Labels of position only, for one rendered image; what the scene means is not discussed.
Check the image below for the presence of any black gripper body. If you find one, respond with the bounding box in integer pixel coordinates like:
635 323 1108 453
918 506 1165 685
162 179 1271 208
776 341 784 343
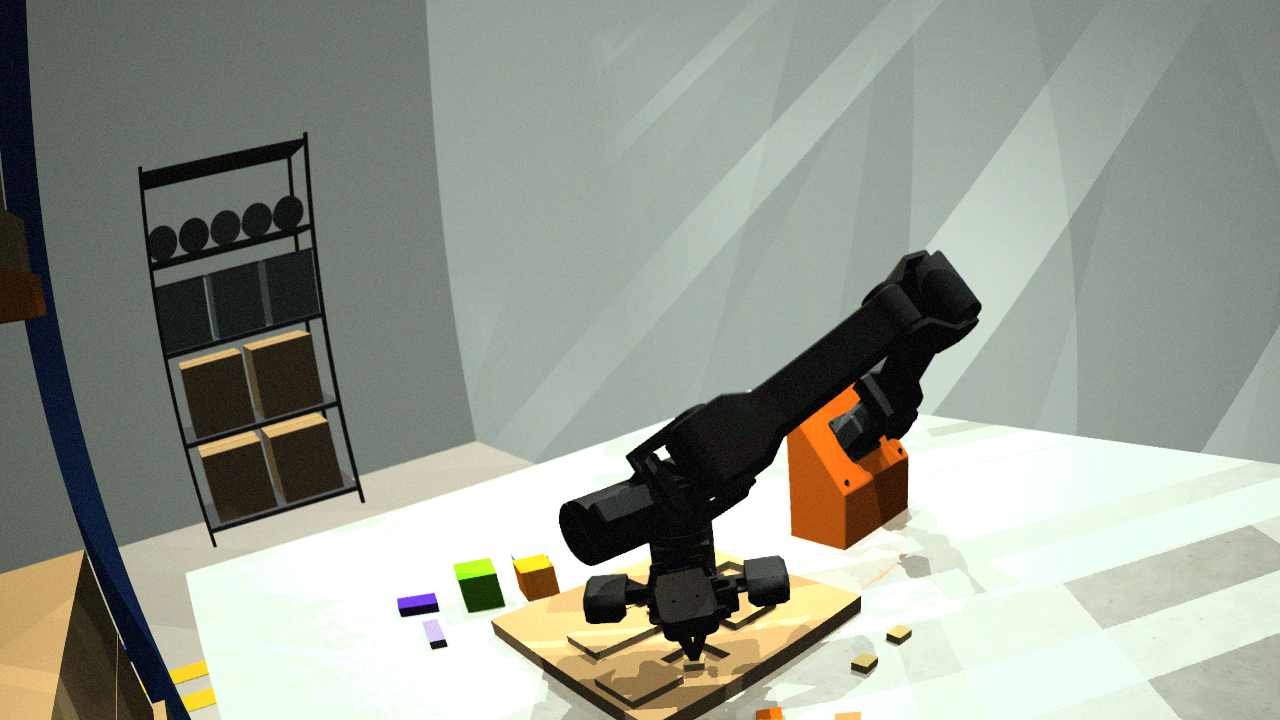
582 521 791 625

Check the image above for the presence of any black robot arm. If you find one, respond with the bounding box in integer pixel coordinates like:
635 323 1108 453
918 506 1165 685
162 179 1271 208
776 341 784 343
559 250 982 642

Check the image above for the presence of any light teal cube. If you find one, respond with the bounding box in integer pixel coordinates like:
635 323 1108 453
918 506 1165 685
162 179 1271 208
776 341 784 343
511 546 548 560

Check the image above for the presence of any pale yellow square board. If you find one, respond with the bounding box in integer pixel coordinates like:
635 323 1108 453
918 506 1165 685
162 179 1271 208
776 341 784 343
490 573 861 720

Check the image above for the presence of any green cube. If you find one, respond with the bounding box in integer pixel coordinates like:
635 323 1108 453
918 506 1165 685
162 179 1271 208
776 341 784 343
453 559 506 612

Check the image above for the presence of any purple flat block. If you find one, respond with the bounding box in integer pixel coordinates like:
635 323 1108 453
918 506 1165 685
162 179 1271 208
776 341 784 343
397 593 440 618

